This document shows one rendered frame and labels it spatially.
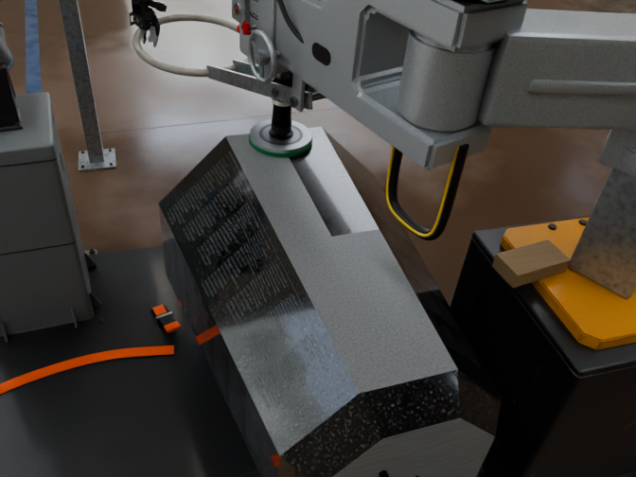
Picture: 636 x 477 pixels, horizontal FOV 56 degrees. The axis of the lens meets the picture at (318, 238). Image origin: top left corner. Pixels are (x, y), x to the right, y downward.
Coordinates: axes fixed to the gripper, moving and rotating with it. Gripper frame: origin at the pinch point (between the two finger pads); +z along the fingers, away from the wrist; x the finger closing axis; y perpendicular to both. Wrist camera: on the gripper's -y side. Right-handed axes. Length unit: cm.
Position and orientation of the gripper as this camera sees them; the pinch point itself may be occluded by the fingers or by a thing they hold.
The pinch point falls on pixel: (150, 42)
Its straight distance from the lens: 273.7
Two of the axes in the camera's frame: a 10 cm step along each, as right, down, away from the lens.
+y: -4.2, 5.9, -6.9
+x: 9.0, 3.6, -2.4
